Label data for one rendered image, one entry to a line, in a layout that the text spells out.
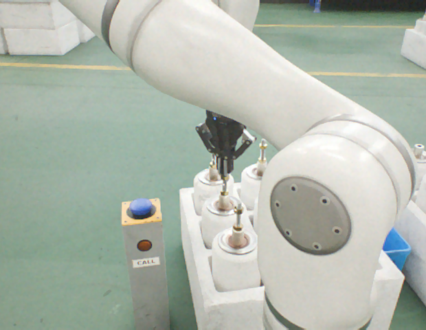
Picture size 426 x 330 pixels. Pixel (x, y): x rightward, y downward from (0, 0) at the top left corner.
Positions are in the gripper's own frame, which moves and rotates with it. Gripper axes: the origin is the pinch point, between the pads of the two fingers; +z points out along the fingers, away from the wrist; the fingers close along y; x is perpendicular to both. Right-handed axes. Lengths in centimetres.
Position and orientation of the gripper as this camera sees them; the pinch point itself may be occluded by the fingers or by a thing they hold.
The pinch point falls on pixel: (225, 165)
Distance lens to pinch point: 80.4
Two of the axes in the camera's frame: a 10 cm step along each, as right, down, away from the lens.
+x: 5.5, -4.1, 7.3
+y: 8.4, 2.6, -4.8
